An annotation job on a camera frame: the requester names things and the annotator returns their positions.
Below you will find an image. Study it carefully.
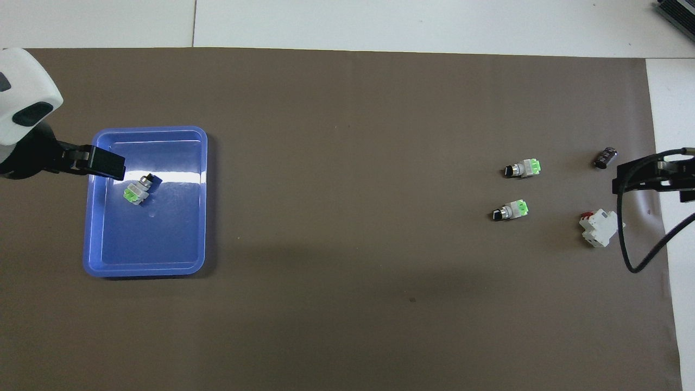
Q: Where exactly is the dark ribbed device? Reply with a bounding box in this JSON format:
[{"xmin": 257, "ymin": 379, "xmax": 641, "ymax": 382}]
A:
[{"xmin": 654, "ymin": 0, "xmax": 695, "ymax": 36}]

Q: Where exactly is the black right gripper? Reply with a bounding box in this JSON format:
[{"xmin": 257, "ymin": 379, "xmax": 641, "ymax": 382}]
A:
[{"xmin": 612, "ymin": 152, "xmax": 695, "ymax": 204}]

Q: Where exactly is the small black terminal block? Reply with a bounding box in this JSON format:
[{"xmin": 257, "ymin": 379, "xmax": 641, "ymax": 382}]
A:
[{"xmin": 593, "ymin": 146, "xmax": 619, "ymax": 169}]

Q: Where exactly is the green selector switch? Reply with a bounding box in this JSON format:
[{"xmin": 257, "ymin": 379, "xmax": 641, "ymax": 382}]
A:
[
  {"xmin": 491, "ymin": 199, "xmax": 531, "ymax": 222},
  {"xmin": 123, "ymin": 173, "xmax": 162, "ymax": 206},
  {"xmin": 503, "ymin": 158, "xmax": 542, "ymax": 179}
]

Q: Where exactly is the blue plastic tray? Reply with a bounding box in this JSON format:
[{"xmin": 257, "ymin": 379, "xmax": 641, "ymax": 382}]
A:
[{"xmin": 83, "ymin": 126, "xmax": 209, "ymax": 279}]

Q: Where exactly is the brown paper mat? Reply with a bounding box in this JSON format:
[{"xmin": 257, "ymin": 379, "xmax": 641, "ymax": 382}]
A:
[{"xmin": 0, "ymin": 48, "xmax": 684, "ymax": 391}]

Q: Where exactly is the white circuit breaker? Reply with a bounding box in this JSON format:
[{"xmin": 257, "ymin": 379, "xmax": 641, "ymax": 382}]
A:
[{"xmin": 579, "ymin": 209, "xmax": 626, "ymax": 248}]

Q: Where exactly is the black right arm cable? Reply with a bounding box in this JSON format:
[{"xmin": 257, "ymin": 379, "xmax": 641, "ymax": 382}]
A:
[{"xmin": 616, "ymin": 147, "xmax": 695, "ymax": 274}]

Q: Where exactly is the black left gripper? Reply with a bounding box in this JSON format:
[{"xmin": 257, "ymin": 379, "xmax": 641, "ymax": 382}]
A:
[{"xmin": 0, "ymin": 122, "xmax": 127, "ymax": 181}]

